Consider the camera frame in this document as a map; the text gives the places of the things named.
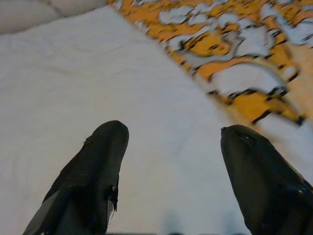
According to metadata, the yellow cartoon print blanket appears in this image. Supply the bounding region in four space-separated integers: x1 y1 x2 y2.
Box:
107 0 313 128

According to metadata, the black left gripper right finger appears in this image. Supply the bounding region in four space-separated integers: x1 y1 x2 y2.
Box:
221 124 313 235

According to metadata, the white quilted mattress pad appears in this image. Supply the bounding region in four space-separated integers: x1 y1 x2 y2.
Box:
0 6 313 235

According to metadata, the beige knotted long pillow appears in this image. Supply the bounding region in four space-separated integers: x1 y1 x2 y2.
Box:
0 0 115 35

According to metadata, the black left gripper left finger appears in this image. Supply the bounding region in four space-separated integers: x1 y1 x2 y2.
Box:
23 120 130 235

